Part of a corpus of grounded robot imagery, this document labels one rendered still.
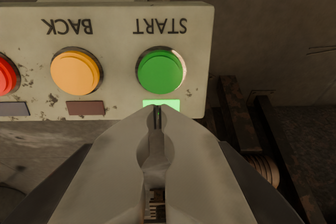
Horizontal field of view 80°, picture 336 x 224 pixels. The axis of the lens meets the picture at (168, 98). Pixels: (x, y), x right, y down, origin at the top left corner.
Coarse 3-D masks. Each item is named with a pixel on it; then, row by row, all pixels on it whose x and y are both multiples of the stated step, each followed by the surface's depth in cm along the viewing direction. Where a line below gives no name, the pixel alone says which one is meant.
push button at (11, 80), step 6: (0, 60) 17; (0, 66) 17; (6, 66) 17; (0, 72) 17; (6, 72) 17; (12, 72) 18; (0, 78) 17; (6, 78) 18; (12, 78) 18; (0, 84) 18; (6, 84) 18; (12, 84) 18; (0, 90) 18; (6, 90) 18
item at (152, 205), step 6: (150, 192) 231; (156, 192) 227; (162, 192) 227; (150, 198) 255; (156, 198) 223; (162, 198) 223; (150, 204) 223; (156, 204) 223; (162, 204) 224; (150, 210) 246; (156, 210) 226; (162, 210) 222; (156, 216) 222; (162, 216) 217
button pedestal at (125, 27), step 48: (48, 0) 20; (96, 0) 20; (144, 0) 31; (0, 48) 17; (48, 48) 17; (96, 48) 17; (144, 48) 17; (192, 48) 18; (0, 96) 19; (48, 96) 19; (96, 96) 20; (144, 96) 20; (192, 96) 20
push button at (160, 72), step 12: (144, 60) 17; (156, 60) 17; (168, 60) 17; (144, 72) 17; (156, 72) 17; (168, 72) 17; (180, 72) 18; (144, 84) 18; (156, 84) 18; (168, 84) 18
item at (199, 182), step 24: (168, 120) 11; (192, 120) 11; (168, 144) 10; (192, 144) 9; (216, 144) 9; (168, 168) 8; (192, 168) 8; (216, 168) 8; (168, 192) 7; (192, 192) 7; (216, 192) 7; (240, 192) 7; (168, 216) 7; (192, 216) 6; (216, 216) 6; (240, 216) 6
